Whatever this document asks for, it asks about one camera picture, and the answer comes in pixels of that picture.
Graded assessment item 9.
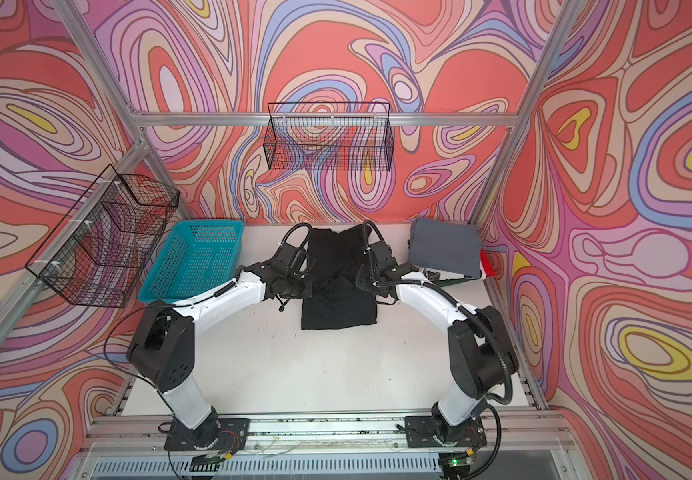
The black t shirt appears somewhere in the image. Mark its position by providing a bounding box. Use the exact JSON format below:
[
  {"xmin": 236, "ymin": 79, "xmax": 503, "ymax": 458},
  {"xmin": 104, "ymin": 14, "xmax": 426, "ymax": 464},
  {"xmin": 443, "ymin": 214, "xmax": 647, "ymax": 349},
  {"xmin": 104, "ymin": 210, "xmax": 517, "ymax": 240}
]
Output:
[{"xmin": 301, "ymin": 225, "xmax": 377, "ymax": 330}]

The teal plastic basket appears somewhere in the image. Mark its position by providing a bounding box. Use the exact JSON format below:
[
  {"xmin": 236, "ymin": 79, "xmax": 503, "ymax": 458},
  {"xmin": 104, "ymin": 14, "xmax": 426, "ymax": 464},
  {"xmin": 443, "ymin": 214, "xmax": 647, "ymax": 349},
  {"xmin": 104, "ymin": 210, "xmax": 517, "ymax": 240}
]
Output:
[{"xmin": 137, "ymin": 220, "xmax": 244, "ymax": 304}]

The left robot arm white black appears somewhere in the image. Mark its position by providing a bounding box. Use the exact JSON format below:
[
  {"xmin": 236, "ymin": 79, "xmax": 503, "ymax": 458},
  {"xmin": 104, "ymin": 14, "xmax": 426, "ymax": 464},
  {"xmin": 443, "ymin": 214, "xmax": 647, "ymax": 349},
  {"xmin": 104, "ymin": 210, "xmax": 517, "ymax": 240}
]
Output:
[{"xmin": 125, "ymin": 222, "xmax": 314, "ymax": 450}]

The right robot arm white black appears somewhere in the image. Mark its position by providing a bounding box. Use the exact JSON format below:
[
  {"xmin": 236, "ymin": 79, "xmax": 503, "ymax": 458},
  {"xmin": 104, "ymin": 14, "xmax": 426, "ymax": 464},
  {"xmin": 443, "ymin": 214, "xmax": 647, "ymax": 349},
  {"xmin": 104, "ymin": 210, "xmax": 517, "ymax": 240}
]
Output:
[{"xmin": 356, "ymin": 220, "xmax": 517, "ymax": 447}]

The red folded t shirt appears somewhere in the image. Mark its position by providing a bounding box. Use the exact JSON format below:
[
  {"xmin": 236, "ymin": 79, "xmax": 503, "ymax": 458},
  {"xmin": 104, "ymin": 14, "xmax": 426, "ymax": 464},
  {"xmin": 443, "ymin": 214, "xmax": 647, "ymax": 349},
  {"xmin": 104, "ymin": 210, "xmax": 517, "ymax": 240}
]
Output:
[{"xmin": 480, "ymin": 249, "xmax": 495, "ymax": 277}]

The black wire basket back wall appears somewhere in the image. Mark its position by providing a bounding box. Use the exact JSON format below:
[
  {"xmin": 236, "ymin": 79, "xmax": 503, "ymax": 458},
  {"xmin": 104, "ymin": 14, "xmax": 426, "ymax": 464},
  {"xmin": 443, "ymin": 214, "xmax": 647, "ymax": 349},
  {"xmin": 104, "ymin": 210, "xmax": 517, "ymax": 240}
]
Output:
[{"xmin": 263, "ymin": 100, "xmax": 395, "ymax": 172}]

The black wire basket wall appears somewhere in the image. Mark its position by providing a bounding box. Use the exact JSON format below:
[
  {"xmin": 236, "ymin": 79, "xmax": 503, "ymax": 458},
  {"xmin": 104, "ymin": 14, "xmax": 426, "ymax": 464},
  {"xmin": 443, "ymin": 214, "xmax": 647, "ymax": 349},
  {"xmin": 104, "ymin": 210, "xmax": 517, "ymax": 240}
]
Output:
[
  {"xmin": 25, "ymin": 165, "xmax": 180, "ymax": 308},
  {"xmin": 263, "ymin": 100, "xmax": 395, "ymax": 172}
]

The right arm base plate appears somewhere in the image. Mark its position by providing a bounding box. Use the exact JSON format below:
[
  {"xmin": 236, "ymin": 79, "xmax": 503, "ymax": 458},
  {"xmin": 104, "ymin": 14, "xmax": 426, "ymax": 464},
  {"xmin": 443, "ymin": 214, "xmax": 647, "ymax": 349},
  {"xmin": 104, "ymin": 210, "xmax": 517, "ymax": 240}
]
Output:
[{"xmin": 396, "ymin": 416, "xmax": 488, "ymax": 450}]

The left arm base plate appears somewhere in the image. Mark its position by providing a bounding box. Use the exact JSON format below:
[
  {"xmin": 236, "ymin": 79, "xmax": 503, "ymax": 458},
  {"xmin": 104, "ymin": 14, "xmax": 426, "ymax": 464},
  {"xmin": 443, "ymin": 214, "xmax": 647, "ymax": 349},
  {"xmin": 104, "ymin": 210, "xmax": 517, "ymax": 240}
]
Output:
[{"xmin": 160, "ymin": 418, "xmax": 249, "ymax": 453}]

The black wire basket left wall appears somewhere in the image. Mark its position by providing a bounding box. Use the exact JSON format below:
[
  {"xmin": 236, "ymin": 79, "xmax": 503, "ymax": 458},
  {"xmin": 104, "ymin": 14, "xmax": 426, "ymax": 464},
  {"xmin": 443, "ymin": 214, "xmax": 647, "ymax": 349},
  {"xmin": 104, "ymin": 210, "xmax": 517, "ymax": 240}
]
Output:
[{"xmin": 25, "ymin": 165, "xmax": 180, "ymax": 308}]

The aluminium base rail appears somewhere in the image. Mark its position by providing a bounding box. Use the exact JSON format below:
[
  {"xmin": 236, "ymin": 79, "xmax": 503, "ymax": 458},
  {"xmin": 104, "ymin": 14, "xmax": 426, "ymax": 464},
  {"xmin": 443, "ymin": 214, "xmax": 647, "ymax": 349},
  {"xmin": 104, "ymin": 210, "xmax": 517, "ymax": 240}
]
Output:
[{"xmin": 67, "ymin": 408, "xmax": 591, "ymax": 479}]

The aluminium frame crossbar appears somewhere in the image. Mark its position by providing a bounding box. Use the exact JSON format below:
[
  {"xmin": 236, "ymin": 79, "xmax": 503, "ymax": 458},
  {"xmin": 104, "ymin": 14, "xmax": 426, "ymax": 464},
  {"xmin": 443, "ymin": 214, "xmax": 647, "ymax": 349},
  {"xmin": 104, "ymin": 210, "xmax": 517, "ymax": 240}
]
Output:
[{"xmin": 132, "ymin": 112, "xmax": 518, "ymax": 127}]

